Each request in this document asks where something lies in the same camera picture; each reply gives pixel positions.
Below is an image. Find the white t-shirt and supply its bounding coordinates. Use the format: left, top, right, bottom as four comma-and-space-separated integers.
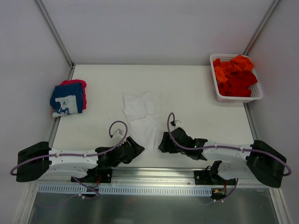
123, 91, 161, 153

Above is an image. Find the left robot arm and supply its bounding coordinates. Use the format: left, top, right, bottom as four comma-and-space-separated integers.
11, 137, 145, 183

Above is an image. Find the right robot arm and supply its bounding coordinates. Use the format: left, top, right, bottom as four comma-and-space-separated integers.
158, 127, 287, 188

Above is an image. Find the folded blue printed t-shirt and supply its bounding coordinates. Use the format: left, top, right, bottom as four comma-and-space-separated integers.
50, 85, 83, 118

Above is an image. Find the red t-shirt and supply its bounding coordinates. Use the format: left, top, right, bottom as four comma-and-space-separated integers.
218, 71, 257, 97

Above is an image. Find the orange t-shirt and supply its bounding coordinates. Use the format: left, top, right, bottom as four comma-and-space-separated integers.
213, 55, 254, 83

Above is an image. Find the white plastic basket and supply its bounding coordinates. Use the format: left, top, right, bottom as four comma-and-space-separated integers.
209, 53, 263, 103

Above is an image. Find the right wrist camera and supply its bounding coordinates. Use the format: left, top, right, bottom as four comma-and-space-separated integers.
170, 120, 184, 129

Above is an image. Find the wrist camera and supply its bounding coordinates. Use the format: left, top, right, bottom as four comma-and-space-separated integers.
109, 129, 125, 144
170, 120, 184, 129

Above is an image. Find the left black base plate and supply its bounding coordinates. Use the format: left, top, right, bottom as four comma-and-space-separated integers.
71, 167, 113, 183

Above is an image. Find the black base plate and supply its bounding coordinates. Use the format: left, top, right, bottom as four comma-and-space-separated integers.
193, 170, 236, 186
71, 167, 113, 183

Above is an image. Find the aluminium mounting rail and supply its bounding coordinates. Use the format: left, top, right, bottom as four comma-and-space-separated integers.
27, 164, 280, 189

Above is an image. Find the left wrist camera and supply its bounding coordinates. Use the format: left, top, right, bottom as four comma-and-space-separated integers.
109, 129, 125, 144

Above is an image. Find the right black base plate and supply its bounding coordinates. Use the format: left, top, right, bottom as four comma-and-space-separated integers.
193, 170, 236, 186

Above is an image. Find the white slotted cable duct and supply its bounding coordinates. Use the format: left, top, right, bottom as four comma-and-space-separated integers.
38, 184, 212, 197

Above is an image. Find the left aluminium frame post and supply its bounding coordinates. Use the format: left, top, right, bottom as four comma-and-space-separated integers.
34, 0, 74, 68

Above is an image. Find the aluminium frame post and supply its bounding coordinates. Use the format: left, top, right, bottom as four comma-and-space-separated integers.
34, 0, 74, 68
243, 0, 282, 56

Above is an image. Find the right aluminium frame post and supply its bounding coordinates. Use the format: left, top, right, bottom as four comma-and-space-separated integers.
243, 0, 282, 56

